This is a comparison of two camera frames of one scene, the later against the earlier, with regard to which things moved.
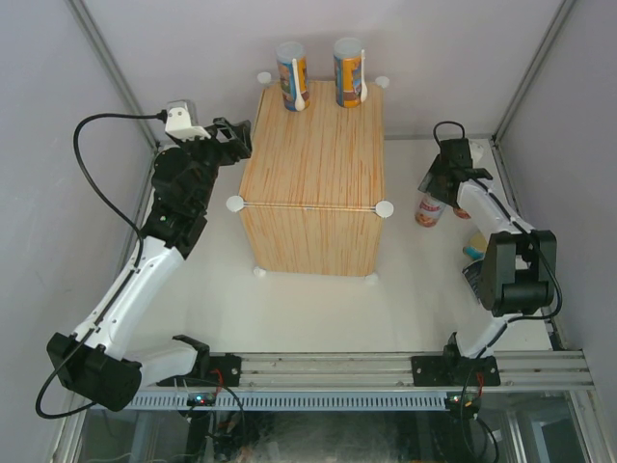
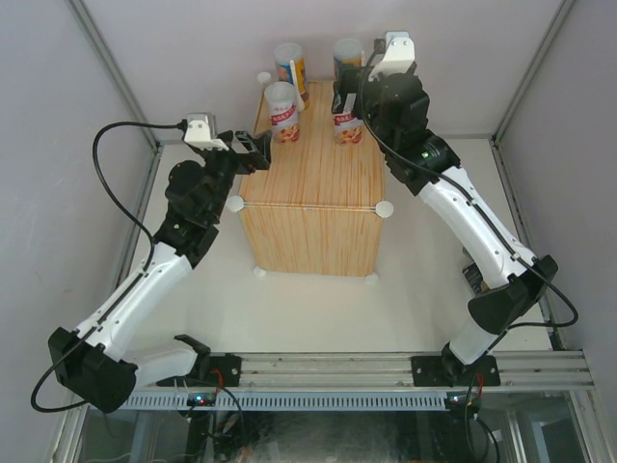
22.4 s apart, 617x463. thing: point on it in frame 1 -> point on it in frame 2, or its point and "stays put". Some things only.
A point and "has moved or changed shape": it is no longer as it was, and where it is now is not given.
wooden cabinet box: [312, 187] stays put
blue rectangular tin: [472, 274] stays put
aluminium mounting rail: [546, 369] stays put
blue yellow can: [347, 63] stays put
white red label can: [429, 210] -> [281, 99]
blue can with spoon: [291, 57] stays put
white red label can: [462, 213] has moved or changed shape
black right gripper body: [435, 187] -> [352, 82]
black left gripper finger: [240, 131] -> [263, 142]
